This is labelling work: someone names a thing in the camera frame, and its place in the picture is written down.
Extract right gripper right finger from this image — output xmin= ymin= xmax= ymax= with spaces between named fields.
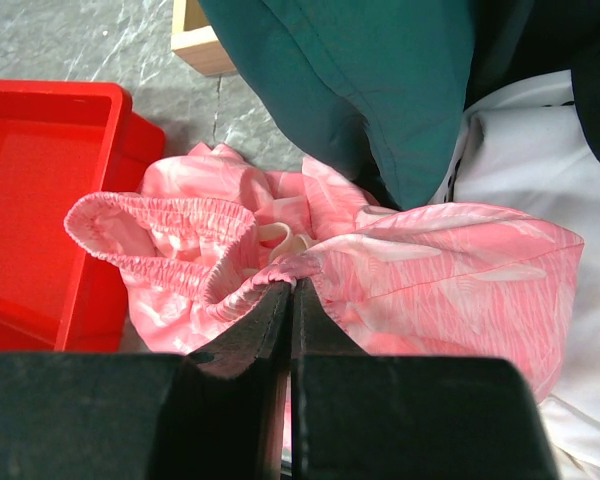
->
xmin=291 ymin=279 xmax=558 ymax=480

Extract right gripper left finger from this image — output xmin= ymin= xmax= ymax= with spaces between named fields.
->
xmin=0 ymin=282 xmax=291 ymax=479

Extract pink patterned shorts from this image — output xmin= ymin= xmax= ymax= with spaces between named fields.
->
xmin=65 ymin=144 xmax=584 ymax=399

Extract teal green shorts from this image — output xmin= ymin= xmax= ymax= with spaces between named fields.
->
xmin=201 ymin=0 xmax=475 ymax=209

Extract black shorts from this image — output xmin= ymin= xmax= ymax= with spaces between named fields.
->
xmin=465 ymin=1 xmax=600 ymax=162

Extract red plastic tray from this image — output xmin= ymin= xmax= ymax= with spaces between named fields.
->
xmin=0 ymin=79 xmax=165 ymax=352

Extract white cloth basket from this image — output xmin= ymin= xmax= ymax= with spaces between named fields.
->
xmin=433 ymin=71 xmax=600 ymax=479

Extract wooden clothes rack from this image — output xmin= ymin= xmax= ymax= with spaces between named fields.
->
xmin=170 ymin=0 xmax=236 ymax=77

